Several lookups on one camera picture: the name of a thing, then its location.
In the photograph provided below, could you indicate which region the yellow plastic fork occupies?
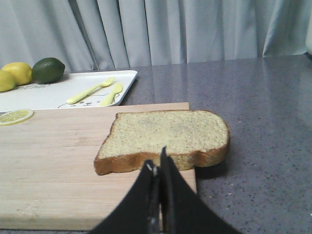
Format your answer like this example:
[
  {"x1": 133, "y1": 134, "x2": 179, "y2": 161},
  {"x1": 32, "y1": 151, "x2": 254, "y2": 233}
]
[{"x1": 66, "y1": 77, "x2": 115, "y2": 104}]

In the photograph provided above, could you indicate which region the yellow lemon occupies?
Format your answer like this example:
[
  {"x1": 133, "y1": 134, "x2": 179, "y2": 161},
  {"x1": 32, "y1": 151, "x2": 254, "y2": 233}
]
[
  {"x1": 2, "y1": 62, "x2": 32, "y2": 86},
  {"x1": 0, "y1": 70, "x2": 17, "y2": 92}
]

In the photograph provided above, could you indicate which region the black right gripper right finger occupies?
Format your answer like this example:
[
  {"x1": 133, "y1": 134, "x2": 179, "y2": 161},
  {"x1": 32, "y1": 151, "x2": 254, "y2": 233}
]
[{"x1": 160, "y1": 147, "x2": 239, "y2": 234}]

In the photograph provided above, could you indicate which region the wooden cutting board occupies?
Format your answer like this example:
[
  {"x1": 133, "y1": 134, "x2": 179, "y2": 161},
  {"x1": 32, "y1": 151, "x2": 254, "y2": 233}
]
[{"x1": 0, "y1": 102, "x2": 189, "y2": 231}]

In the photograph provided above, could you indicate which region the yellow lemon front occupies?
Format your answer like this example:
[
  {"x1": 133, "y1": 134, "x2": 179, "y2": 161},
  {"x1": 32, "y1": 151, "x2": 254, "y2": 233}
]
[{"x1": 0, "y1": 70, "x2": 17, "y2": 92}]

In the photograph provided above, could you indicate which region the grey curtain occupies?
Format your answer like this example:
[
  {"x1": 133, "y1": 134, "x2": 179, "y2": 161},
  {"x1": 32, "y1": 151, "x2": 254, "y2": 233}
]
[{"x1": 0, "y1": 0, "x2": 312, "y2": 71}]

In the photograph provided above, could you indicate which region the lemon slice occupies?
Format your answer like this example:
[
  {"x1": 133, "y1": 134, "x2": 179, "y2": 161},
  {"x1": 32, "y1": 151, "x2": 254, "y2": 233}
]
[{"x1": 0, "y1": 109, "x2": 34, "y2": 126}]

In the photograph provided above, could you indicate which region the yellow lemon rear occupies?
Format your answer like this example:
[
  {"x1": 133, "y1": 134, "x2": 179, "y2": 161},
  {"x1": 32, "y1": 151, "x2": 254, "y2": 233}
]
[{"x1": 2, "y1": 62, "x2": 32, "y2": 86}]

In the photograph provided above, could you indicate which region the yellow plastic knife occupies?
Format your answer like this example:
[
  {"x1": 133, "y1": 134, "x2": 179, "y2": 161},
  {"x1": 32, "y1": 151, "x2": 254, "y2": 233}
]
[{"x1": 99, "y1": 82, "x2": 123, "y2": 106}]

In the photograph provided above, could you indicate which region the white rectangular tray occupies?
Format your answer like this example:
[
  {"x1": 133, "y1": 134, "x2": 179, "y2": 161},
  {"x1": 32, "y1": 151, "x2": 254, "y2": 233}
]
[{"x1": 0, "y1": 70, "x2": 137, "y2": 113}]

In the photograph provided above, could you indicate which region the bread slice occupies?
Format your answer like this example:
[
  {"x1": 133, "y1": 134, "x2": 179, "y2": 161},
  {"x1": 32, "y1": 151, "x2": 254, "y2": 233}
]
[{"x1": 94, "y1": 110, "x2": 230, "y2": 176}]

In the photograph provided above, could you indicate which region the green lime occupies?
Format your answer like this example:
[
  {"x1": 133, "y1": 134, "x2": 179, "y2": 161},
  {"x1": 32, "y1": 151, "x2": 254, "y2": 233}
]
[{"x1": 32, "y1": 58, "x2": 65, "y2": 84}]

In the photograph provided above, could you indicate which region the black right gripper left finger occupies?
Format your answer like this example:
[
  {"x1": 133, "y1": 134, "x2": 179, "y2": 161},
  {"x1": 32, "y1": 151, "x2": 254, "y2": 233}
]
[{"x1": 89, "y1": 160, "x2": 160, "y2": 234}]

